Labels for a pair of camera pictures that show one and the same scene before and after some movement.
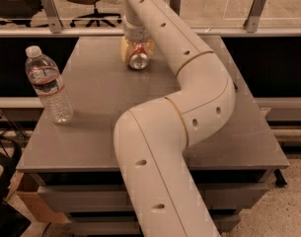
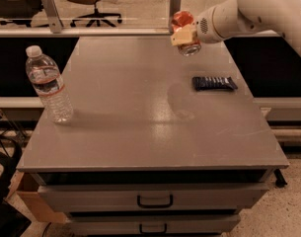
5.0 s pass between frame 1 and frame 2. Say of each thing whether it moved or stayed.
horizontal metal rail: stayed
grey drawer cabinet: stayed
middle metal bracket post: stayed
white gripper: moved
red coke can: moved
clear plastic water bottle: stayed
